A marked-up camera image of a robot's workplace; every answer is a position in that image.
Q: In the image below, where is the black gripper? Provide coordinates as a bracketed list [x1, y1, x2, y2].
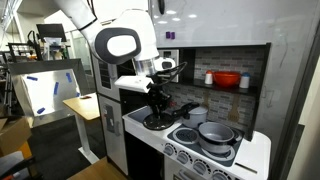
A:
[146, 83, 173, 118]

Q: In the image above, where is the small black pan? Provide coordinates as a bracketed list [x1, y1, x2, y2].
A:
[142, 113, 175, 132]

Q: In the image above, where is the grey toy stove top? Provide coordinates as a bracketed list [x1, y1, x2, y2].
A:
[166, 122, 246, 168]

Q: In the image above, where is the grey stove knob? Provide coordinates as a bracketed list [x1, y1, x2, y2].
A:
[162, 143, 176, 157]
[176, 150, 191, 165]
[211, 169, 232, 180]
[192, 158, 208, 176]

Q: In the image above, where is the grey toy cooking pot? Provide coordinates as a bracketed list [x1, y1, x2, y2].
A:
[197, 121, 240, 155]

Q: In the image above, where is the grey toy sink basin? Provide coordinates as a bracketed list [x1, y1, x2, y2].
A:
[127, 105, 158, 125]

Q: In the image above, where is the wooden toy spoon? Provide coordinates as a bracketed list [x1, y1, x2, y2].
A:
[201, 89, 211, 110]

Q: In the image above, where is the grey water dispenser panel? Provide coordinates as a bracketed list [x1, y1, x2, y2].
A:
[102, 103, 118, 135]

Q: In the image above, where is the white shaker red cap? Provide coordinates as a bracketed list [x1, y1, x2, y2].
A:
[204, 69, 215, 86]

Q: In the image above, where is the black notes chalkboard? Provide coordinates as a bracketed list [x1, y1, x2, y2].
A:
[97, 61, 112, 90]

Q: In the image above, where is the red plastic bowl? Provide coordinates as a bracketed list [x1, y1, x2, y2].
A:
[212, 70, 242, 89]

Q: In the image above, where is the wooden desk white leg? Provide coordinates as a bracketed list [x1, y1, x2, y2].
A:
[62, 92, 101, 165]

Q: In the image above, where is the wooden toy spatula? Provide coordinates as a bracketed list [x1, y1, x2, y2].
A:
[227, 96, 241, 123]

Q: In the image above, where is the white shaker blue cap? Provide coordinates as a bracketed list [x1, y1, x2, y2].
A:
[238, 71, 251, 90]

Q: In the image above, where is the toy kitchen unit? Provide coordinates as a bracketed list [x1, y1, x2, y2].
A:
[89, 42, 273, 180]

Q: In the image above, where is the white glossy whiteboard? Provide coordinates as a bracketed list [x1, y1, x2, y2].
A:
[148, 0, 320, 161]

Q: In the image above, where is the black monitor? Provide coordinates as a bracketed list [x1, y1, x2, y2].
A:
[35, 23, 68, 43]

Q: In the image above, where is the open cardboard box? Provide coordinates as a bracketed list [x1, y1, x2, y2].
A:
[0, 116, 34, 158]

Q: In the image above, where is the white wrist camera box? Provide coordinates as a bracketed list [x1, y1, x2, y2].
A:
[113, 74, 155, 95]

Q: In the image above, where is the grey lidded saucepan black handle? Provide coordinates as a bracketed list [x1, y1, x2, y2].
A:
[171, 101, 209, 130]

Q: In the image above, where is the white freezer door handle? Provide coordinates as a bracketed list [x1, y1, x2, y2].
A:
[114, 121, 123, 137]

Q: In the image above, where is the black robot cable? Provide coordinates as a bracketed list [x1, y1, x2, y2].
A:
[154, 61, 189, 89]

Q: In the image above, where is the black hanging strap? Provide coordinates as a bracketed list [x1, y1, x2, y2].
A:
[157, 0, 166, 15]

